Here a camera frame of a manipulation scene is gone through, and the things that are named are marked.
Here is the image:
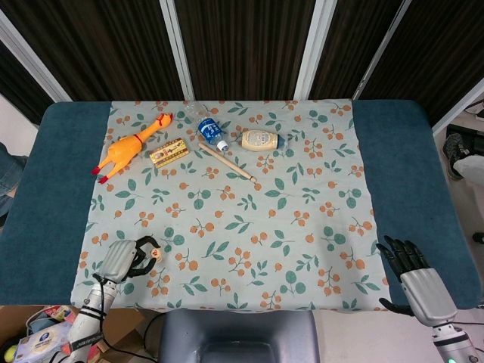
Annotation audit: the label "gold patterned card box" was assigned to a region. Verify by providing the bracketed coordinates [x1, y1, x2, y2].
[148, 138, 190, 168]

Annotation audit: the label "cream mayonnaise squeeze bottle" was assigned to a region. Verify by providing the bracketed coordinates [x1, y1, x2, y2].
[241, 129, 291, 153]

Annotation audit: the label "brown cardboard box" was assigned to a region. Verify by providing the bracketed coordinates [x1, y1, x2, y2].
[0, 305, 147, 363]

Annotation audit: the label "white trouser leg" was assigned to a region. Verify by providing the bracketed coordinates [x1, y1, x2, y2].
[453, 154, 484, 183]

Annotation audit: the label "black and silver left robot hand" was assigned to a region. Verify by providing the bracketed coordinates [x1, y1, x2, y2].
[98, 236, 162, 283]

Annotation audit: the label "tapered wooden stick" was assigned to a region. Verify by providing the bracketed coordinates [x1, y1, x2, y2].
[198, 142, 258, 185]

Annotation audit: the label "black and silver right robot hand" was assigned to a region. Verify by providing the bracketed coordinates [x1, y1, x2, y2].
[376, 235, 459, 326]

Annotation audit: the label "white wet wipes pack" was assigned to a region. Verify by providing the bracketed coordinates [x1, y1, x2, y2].
[17, 327, 72, 359]

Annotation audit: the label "dark folding screen white frames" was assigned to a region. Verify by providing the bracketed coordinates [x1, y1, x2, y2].
[0, 0, 484, 134]

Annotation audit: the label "blue jeans leg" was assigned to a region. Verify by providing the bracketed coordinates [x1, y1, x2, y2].
[0, 142, 30, 219]

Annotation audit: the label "floral printed tablecloth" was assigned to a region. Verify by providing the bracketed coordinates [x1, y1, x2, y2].
[70, 98, 391, 313]

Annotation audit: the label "black sneaker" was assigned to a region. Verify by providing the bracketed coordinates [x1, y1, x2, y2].
[444, 132, 470, 181]

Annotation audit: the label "orange rubber chicken toy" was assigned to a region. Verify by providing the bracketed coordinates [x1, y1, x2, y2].
[90, 112, 175, 185]

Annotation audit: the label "teal table cover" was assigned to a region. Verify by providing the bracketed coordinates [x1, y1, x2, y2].
[0, 98, 479, 309]

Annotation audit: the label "black floor cable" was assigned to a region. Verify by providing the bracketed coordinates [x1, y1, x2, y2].
[98, 312, 164, 359]

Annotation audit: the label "grey robot torso housing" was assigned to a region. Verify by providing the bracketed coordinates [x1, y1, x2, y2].
[157, 309, 321, 363]

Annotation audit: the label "clear water bottle blue label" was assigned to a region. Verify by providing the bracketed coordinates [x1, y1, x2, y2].
[184, 101, 231, 152]

